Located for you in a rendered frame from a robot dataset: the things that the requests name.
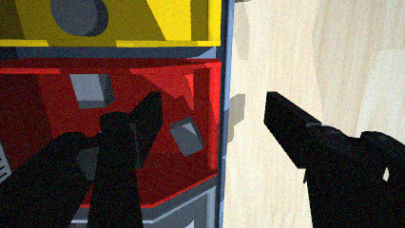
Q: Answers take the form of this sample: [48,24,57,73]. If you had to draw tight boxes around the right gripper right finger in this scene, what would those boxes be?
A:
[263,91,405,228]

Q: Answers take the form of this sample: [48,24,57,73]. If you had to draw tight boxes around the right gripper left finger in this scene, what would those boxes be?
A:
[0,91,163,228]

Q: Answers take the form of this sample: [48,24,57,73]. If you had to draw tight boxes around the dark grey metal shelf frame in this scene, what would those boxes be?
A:
[0,0,235,228]

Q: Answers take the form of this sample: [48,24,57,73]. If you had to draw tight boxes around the red bin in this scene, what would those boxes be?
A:
[0,58,222,208]

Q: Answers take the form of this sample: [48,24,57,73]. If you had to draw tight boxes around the yellow open bin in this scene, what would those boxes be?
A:
[0,0,222,48]

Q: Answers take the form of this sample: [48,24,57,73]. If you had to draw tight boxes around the grey open bin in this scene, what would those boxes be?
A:
[68,177,216,228]

